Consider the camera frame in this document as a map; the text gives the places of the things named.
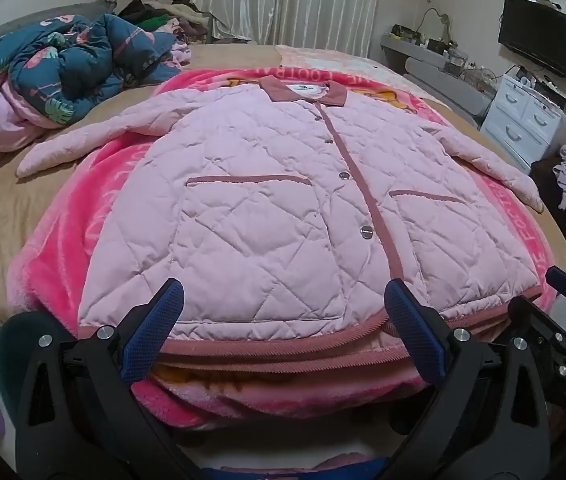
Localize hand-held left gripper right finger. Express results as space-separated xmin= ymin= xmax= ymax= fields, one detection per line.
xmin=384 ymin=278 xmax=558 ymax=480

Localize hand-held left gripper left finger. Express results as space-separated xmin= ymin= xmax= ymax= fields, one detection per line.
xmin=16 ymin=277 xmax=199 ymax=480

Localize pink quilted jacket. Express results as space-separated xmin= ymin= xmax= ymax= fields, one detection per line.
xmin=16 ymin=76 xmax=546 ymax=356

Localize pile of folded clothes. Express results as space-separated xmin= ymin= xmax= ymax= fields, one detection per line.
xmin=116 ymin=0 xmax=214 ymax=46

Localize pink printed blanket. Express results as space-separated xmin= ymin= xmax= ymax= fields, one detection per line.
xmin=6 ymin=67 xmax=564 ymax=431

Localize white drawer cabinet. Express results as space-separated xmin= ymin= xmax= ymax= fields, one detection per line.
xmin=479 ymin=72 xmax=566 ymax=173

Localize bed with tan sheet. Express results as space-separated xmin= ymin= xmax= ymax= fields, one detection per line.
xmin=0 ymin=42 xmax=566 ymax=331

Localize black flat television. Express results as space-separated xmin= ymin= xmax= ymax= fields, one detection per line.
xmin=498 ymin=0 xmax=566 ymax=82

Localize teal floral duvet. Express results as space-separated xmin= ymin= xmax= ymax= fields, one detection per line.
xmin=0 ymin=12 xmax=189 ymax=171

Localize pink and white blanket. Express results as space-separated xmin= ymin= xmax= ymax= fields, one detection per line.
xmin=275 ymin=44 xmax=399 ymax=78

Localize gooseneck lamp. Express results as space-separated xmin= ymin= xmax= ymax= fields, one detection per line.
xmin=415 ymin=6 xmax=454 ymax=43

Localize white striped curtains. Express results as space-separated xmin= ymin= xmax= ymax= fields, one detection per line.
xmin=188 ymin=0 xmax=381 ymax=61

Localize grey wall shelf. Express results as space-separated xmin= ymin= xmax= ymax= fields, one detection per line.
xmin=380 ymin=32 xmax=488 ymax=116

